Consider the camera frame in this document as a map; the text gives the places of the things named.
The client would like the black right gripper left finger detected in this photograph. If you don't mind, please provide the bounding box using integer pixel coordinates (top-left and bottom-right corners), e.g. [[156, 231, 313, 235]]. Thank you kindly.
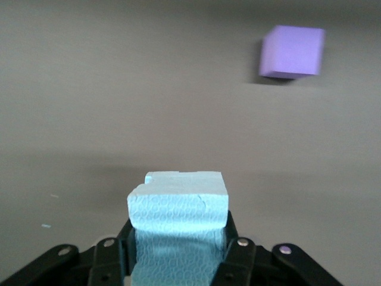
[[0, 219, 140, 286]]

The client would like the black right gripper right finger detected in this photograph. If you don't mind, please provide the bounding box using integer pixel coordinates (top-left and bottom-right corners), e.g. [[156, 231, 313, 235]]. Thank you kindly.
[[209, 210, 348, 286]]

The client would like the light blue foam block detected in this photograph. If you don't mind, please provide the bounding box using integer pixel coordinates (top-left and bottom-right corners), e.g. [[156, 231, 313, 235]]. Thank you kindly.
[[127, 170, 230, 286]]

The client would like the purple foam block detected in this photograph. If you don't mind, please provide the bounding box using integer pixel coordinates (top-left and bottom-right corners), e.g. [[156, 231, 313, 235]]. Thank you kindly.
[[258, 24, 326, 80]]

